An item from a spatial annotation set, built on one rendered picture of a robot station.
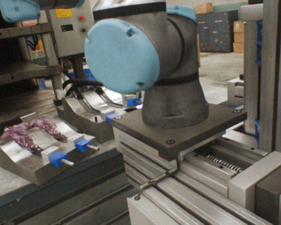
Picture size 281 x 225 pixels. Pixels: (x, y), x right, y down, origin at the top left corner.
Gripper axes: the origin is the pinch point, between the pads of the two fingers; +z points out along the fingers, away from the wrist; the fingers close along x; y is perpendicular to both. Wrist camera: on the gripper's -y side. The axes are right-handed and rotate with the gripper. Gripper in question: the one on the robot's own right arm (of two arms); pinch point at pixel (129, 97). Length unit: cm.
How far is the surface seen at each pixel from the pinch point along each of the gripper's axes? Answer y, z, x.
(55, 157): 11.6, 14.5, -37.3
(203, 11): -452, -167, 559
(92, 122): -2.2, 7.9, -17.2
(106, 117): 1.4, 6.5, -12.7
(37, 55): -359, -53, 55
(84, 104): -23.8, 2.5, -10.9
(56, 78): -71, -11, -8
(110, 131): 0.7, 12.8, -11.1
